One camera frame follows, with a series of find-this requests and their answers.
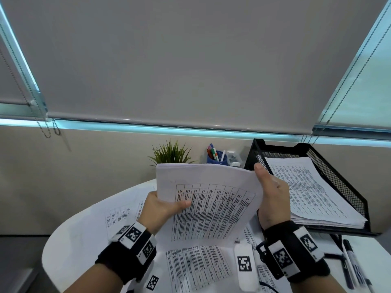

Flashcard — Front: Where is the person's right hand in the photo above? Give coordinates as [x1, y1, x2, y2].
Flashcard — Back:
[254, 163, 291, 231]

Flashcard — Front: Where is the person's left hand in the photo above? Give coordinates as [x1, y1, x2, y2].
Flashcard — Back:
[137, 191, 192, 235]

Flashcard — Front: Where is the printed paper bundle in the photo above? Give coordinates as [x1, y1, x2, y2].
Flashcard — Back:
[262, 156, 369, 228]
[290, 212, 369, 230]
[316, 232, 344, 257]
[290, 210, 369, 229]
[156, 163, 264, 251]

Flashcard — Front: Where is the pile of papers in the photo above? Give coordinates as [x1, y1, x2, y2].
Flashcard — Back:
[103, 192, 294, 293]

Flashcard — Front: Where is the black mesh paper tray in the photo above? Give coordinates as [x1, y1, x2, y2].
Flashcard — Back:
[243, 138, 379, 260]

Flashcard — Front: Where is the person's right forearm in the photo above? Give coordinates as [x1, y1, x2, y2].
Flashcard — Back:
[292, 273, 347, 293]

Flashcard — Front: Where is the person's left forearm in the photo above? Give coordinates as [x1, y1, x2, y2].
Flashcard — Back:
[62, 264, 124, 293]

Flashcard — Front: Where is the white tape dispenser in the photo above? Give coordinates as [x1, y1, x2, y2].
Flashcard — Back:
[226, 149, 244, 168]

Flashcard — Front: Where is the potted green plant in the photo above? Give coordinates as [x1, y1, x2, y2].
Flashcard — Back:
[148, 140, 196, 167]

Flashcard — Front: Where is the black left wristband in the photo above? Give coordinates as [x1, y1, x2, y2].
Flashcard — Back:
[95, 221, 158, 286]

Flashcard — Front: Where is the black wristband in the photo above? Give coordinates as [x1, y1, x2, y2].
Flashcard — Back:
[95, 221, 158, 286]
[256, 221, 331, 284]

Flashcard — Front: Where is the blue pen holder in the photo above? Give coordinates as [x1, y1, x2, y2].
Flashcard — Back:
[206, 149, 228, 166]

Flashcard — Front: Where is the black right wristband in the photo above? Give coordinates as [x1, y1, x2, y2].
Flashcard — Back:
[256, 221, 331, 284]

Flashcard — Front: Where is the white table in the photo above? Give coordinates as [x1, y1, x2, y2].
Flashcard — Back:
[41, 179, 391, 293]

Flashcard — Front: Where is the glass window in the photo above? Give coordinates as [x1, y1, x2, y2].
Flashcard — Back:
[0, 0, 391, 149]

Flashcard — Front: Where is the black marker pen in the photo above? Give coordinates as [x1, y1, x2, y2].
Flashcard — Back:
[343, 239, 375, 293]

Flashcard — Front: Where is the dark blue pen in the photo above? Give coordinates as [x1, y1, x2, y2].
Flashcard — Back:
[339, 256, 355, 290]

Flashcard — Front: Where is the grey low cabinet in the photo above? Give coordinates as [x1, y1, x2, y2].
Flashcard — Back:
[0, 236, 45, 293]

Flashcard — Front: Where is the wide grey roller blind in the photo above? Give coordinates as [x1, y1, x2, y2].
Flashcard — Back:
[0, 0, 391, 135]

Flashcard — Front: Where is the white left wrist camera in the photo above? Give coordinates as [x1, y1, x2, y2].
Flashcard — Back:
[127, 273, 161, 293]

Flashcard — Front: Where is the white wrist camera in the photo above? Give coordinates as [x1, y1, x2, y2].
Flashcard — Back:
[233, 243, 259, 292]
[127, 273, 161, 293]

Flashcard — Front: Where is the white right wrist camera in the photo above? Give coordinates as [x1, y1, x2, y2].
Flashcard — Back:
[233, 243, 259, 292]

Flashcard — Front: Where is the metal bead chain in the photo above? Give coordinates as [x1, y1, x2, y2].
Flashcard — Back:
[0, 27, 62, 138]
[301, 15, 391, 144]

